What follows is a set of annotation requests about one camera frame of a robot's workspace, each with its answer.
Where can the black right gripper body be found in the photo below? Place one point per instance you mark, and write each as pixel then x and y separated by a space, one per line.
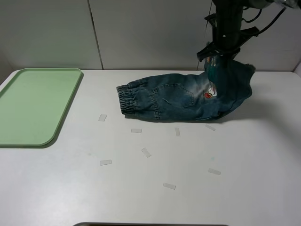
pixel 226 30

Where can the clear tape strip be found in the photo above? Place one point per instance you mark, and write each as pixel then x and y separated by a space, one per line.
pixel 105 162
pixel 170 186
pixel 213 171
pixel 210 127
pixel 136 131
pixel 177 131
pixel 146 153
pixel 102 117

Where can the children's blue denim shorts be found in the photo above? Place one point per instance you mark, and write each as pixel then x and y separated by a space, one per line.
pixel 176 97

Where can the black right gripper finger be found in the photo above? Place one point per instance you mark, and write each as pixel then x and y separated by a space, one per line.
pixel 227 58
pixel 210 50

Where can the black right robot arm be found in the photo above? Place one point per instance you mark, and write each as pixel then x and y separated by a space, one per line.
pixel 251 10

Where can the light green plastic tray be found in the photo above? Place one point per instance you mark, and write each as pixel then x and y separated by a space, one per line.
pixel 34 104

